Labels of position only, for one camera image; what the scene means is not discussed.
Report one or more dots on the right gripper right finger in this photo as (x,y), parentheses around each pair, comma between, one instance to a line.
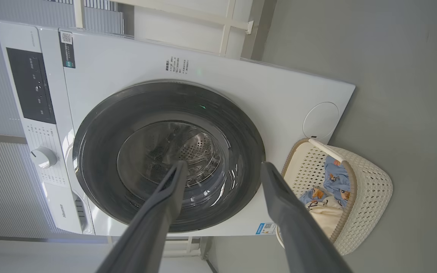
(294,227)

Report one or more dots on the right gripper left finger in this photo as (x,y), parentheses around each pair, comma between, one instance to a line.
(154,227)

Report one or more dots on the cream and blue garment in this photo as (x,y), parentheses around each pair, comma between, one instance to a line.
(326,218)

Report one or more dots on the blue bear-print garment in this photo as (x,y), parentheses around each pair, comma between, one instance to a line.
(338,178)

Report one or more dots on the glass washing machine door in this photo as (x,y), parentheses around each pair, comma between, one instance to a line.
(101,151)

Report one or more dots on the white washing machine dial knob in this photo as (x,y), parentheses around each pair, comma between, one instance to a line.
(44,157)

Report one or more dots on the white front-load washing machine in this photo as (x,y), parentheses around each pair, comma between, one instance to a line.
(241,91)

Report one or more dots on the black washing machine control display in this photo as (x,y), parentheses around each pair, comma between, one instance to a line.
(29,87)

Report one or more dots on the blue energy label sticker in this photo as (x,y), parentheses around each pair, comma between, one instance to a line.
(266,228)

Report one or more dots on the cream perforated laundry basket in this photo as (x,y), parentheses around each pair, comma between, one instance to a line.
(370,189)

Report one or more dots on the white detergent drawer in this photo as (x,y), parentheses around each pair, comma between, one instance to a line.
(61,212)

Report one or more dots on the round white filter cover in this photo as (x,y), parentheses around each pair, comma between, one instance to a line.
(321,120)

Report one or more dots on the small printed text label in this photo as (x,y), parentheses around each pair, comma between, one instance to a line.
(176,65)

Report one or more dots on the black QR code sticker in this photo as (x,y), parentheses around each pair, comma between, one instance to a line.
(66,49)

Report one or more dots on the white window frame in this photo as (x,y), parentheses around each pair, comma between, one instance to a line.
(226,26)

